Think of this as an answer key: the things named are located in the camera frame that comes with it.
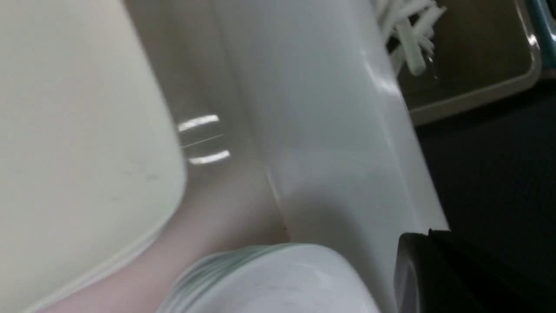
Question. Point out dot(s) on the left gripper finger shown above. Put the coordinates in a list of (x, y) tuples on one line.
[(440, 272)]

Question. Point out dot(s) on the stack of white bowls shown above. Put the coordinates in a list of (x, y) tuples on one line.
[(279, 278)]

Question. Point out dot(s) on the large translucent white tub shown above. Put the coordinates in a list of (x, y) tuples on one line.
[(293, 128)]

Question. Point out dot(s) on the olive green plastic bin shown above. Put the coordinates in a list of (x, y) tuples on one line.
[(485, 50)]

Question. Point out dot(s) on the pile of white soup spoons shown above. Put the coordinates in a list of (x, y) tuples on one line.
[(412, 23)]

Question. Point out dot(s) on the blue plastic bin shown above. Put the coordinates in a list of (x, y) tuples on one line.
[(542, 15)]

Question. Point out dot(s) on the stack of white square plates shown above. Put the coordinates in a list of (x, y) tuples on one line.
[(90, 163)]

